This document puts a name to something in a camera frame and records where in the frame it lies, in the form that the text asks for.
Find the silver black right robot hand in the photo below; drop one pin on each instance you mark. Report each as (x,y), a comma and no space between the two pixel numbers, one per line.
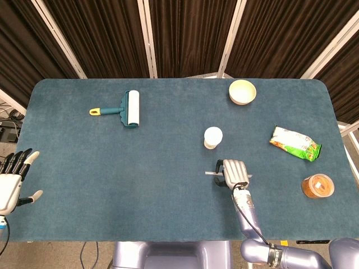
(235,172)

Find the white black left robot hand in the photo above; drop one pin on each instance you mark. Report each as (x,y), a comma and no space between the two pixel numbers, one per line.
(8,187)

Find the clear plastic tube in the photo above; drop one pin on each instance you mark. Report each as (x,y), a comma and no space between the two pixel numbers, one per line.
(211,173)

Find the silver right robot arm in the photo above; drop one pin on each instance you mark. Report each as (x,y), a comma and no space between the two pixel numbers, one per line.
(246,221)

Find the white floral paper cup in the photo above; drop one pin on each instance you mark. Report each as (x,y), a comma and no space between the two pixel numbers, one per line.
(213,136)

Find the black floor equipment box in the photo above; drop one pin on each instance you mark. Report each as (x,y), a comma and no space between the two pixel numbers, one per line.
(9,131)

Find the green white snack bag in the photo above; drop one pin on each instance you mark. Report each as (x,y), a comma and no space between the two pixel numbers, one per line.
(294,143)

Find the cream ceramic bowl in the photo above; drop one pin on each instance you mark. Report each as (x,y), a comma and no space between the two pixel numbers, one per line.
(242,91)

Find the clear container with orange food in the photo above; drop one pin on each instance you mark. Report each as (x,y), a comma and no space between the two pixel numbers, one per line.
(318,185)

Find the yellow sticker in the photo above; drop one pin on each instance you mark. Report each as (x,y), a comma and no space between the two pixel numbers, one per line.
(284,242)

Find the blue table cloth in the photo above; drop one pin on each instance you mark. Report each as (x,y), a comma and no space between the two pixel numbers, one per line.
(140,182)

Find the black label strip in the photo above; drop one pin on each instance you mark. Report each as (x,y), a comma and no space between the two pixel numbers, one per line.
(312,241)

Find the silver robot torso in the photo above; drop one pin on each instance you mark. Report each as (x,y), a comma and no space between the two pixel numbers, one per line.
(168,253)

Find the teal lint roller yellow tip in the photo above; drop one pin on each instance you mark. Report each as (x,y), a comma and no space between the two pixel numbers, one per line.
(131,107)

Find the brown curtain panel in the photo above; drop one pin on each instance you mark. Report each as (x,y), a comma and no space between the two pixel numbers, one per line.
(101,36)
(346,78)
(19,42)
(283,33)
(190,36)

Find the white partition frame post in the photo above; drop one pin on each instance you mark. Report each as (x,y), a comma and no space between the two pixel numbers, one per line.
(328,47)
(60,39)
(349,129)
(12,102)
(148,42)
(230,39)

